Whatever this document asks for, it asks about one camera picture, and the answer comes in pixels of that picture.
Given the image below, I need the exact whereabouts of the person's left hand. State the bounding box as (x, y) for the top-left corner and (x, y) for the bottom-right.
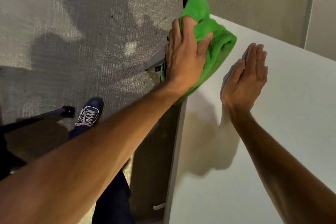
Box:
(165, 16), (214, 94)

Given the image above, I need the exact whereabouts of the person's right hand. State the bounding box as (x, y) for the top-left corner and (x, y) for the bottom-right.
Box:
(220, 43), (268, 113)

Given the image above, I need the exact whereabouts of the green microfibre cloth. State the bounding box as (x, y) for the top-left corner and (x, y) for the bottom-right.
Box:
(160, 0), (237, 106)

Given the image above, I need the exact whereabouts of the person's left forearm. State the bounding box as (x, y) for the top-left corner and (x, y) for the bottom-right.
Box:
(0, 82), (181, 224)

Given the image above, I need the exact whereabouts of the person's right forearm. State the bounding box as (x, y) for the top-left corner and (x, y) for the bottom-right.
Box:
(230, 108), (336, 224)

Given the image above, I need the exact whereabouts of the white table leg foot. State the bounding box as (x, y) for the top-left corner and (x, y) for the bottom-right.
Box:
(144, 44), (168, 72)

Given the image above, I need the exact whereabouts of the blue sneaker with white laces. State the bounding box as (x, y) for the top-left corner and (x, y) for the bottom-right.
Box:
(75, 97), (104, 127)

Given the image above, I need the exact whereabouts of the black office chair base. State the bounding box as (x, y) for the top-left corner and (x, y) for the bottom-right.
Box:
(0, 106), (76, 181)

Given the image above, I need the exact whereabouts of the dark blue trouser leg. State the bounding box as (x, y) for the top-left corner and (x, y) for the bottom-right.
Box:
(68, 125), (135, 224)

